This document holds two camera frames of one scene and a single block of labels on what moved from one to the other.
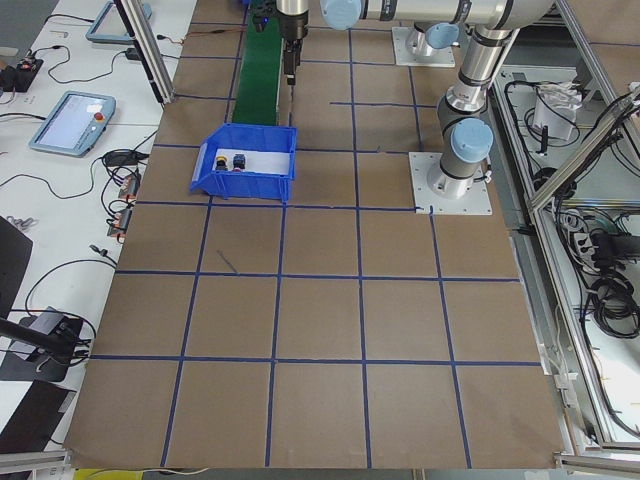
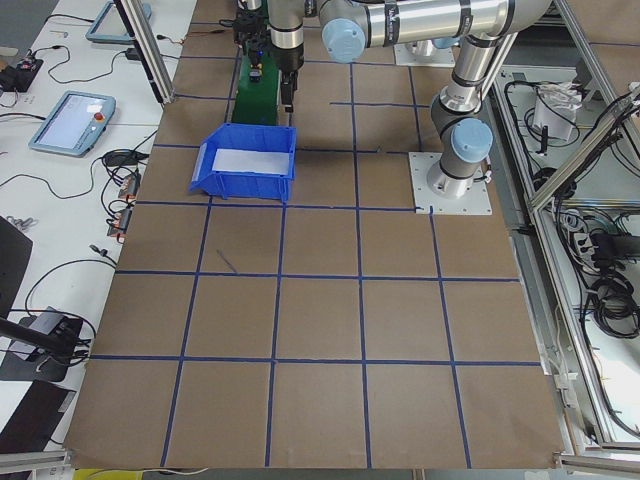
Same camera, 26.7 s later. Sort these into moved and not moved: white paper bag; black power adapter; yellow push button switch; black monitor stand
Moved: yellow push button switch
Not moved: black power adapter; white paper bag; black monitor stand
